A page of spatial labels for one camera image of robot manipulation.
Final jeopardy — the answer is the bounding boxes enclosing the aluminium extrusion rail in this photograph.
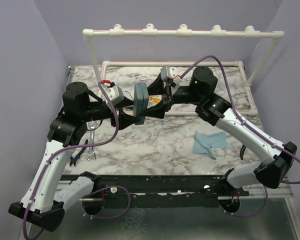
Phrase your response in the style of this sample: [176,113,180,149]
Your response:
[242,183,294,199]

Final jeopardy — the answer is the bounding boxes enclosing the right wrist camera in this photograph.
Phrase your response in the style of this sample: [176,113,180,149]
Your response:
[160,65,182,88]

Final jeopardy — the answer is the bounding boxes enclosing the blue-handled pliers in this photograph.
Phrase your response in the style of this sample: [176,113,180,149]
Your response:
[69,147,86,167]

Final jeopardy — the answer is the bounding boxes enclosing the light blue cleaning cloth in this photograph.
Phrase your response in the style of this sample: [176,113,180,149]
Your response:
[192,131,228,160]

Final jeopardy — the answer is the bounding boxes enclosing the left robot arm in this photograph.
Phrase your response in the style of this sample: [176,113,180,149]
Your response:
[8,80,137,232]

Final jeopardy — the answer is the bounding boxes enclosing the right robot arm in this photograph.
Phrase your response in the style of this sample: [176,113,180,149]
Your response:
[143,66,297,196]

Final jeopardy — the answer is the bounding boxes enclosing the blue-grey glasses case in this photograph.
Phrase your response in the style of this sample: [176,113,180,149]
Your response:
[133,82,149,125]

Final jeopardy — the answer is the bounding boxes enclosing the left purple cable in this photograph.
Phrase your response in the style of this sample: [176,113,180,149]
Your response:
[22,79,132,240]

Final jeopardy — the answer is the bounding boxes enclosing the purple cable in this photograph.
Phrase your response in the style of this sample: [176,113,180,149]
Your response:
[22,79,132,240]
[177,55,300,218]

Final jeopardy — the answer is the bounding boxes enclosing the orange plastic sunglasses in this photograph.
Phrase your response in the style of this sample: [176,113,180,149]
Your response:
[149,96,162,104]

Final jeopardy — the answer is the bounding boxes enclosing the black tool right edge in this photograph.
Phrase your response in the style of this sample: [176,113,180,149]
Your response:
[239,144,247,160]

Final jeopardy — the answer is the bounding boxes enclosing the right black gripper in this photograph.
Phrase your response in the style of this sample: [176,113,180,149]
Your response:
[137,73,203,119]

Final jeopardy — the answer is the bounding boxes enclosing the white PVC pipe rack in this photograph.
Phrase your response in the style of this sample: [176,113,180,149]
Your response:
[82,23,285,116]

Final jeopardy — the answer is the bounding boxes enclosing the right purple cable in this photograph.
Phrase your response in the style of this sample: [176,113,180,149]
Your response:
[177,55,300,218]

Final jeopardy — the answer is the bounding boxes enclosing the silver wrench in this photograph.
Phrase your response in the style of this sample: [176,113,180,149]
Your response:
[86,121,98,161]

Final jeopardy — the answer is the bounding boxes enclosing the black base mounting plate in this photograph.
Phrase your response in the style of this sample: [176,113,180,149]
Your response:
[93,175,249,209]

